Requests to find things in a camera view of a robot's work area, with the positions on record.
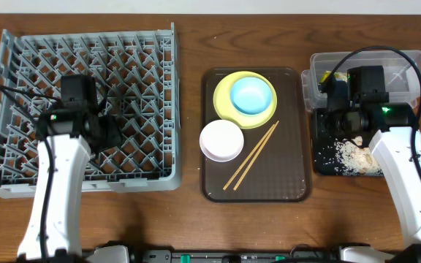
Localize dark brown serving tray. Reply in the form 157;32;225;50
200;67;312;203

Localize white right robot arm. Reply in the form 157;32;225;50
312;66;421;262

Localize white pink-rimmed bowl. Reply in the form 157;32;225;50
199;120;244;162

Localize yellow snack wrapper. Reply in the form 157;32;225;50
319;70;349;84

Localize light blue bowl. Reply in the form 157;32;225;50
230;77;273;115

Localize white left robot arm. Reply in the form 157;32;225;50
17;75;124;262

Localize rice and food scraps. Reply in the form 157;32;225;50
314;134;384;176

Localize yellow plate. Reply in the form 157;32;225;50
213;71;277;129

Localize clear plastic waste bin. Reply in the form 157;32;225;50
301;50;420;112

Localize grey plastic dishwasher rack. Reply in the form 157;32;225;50
0;29;181;199

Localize black waste tray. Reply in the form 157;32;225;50
309;108;385;178

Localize upper wooden chopstick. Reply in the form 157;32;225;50
222;120;278;191

